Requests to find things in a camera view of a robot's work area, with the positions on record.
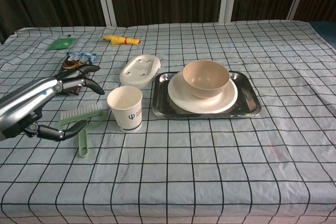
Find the checked light blue tablecloth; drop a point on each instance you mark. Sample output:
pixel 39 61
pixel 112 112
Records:
pixel 168 169

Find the beige bowl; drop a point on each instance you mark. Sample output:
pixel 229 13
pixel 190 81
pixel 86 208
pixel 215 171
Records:
pixel 204 77

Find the white paper plate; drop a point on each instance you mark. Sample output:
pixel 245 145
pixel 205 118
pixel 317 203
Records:
pixel 183 98

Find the brown snack packet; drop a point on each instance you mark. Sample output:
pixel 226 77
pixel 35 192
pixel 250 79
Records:
pixel 81 57

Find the green sachet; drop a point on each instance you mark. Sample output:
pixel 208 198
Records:
pixel 61 43

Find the green cleaning brush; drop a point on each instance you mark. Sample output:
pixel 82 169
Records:
pixel 84 145

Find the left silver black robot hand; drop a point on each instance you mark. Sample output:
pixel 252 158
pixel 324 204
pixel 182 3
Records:
pixel 26 98

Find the white paper cup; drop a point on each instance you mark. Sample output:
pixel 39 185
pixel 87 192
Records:
pixel 127 111

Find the yellow rubber chicken toy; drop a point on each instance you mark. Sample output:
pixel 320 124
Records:
pixel 120 40

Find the metal tray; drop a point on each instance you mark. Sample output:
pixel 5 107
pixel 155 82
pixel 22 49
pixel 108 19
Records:
pixel 249 98

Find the white oval dish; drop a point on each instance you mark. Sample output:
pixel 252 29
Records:
pixel 139 70

